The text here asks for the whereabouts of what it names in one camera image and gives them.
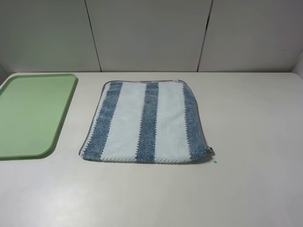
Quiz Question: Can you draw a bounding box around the blue white striped towel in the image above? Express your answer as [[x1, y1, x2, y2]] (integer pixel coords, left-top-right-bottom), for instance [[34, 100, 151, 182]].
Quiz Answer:
[[79, 80, 213, 164]]

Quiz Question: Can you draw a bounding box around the green plastic tray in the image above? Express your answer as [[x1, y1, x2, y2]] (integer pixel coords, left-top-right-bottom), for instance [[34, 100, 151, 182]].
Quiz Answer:
[[0, 74, 78, 159]]

